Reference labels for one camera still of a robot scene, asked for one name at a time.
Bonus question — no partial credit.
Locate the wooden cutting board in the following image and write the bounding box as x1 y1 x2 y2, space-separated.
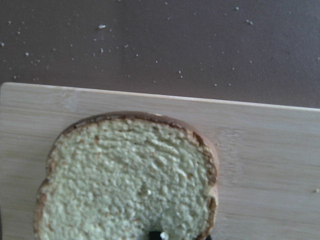
0 82 320 240

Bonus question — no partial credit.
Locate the bread slice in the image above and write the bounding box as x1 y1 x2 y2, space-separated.
33 111 219 240

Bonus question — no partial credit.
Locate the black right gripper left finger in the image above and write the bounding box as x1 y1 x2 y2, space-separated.
148 231 162 240

